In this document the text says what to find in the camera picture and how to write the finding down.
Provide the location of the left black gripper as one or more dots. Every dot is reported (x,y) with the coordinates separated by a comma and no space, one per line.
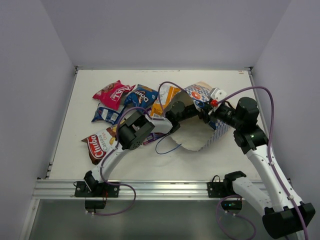
(191,111)

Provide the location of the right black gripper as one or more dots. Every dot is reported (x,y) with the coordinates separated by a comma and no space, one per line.
(215,111)

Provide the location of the blue paper bag handle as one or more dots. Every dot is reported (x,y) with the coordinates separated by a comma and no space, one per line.
(200,103)

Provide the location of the checkered paper bag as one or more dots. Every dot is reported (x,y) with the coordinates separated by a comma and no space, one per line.
(193,134)

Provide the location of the orange snack bag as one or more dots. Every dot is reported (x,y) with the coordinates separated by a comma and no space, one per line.
(165,95)

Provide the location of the purple snack packet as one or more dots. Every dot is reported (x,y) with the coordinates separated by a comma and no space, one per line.
(153,137)

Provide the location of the blue Doritos chip bag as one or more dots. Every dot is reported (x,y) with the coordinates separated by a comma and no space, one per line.
(142,96)

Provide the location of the blue white cookie bag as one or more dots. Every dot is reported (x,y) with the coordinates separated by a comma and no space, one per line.
(107,114)

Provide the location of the red KitKat snack bag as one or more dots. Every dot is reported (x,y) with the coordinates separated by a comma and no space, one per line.
(111,95)

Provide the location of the brown Chips Ahoy bag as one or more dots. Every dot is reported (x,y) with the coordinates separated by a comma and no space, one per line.
(99,143)

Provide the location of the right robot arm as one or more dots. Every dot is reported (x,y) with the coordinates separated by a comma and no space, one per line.
(282,210)

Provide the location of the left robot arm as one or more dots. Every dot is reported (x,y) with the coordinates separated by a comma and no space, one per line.
(130,133)

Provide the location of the right black controller box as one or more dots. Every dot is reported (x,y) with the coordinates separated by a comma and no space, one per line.
(232,205)

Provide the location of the black controller box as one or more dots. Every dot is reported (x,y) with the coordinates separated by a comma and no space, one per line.
(93,205)
(232,205)

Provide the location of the left black controller box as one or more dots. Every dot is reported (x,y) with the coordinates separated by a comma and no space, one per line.
(93,205)

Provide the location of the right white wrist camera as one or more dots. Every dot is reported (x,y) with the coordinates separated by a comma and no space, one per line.
(215,96)

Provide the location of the front blue bag handle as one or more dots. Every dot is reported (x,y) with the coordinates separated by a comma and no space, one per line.
(166,145)

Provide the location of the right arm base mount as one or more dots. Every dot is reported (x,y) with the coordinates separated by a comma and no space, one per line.
(217,188)

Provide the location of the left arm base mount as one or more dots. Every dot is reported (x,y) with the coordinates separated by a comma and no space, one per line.
(103,190)

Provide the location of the aluminium mounting rail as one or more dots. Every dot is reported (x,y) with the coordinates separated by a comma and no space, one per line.
(50,189)

